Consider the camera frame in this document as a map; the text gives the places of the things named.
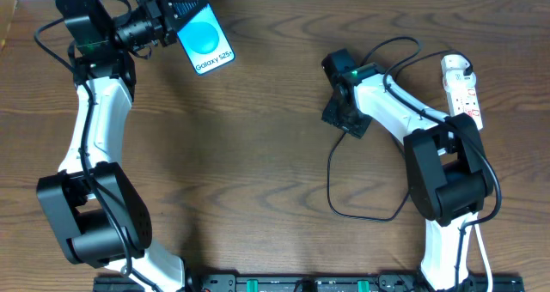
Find blue Galaxy smartphone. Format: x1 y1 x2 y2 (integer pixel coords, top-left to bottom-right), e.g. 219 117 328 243
170 0 235 75

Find black USB charging cable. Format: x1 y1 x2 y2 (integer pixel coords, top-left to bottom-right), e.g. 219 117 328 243
327 49 474 222

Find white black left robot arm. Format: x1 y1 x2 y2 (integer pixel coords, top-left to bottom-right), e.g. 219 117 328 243
36 0 208 291

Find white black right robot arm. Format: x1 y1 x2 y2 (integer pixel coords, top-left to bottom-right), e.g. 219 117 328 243
321 49 502 291

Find white power strip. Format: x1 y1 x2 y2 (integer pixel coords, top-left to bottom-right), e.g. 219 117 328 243
443 79 483 131

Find brown cardboard panel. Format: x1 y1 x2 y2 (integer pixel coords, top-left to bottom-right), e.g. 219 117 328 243
0 0 18 50

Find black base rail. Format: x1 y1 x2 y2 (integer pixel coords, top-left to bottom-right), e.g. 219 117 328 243
92 274 526 292

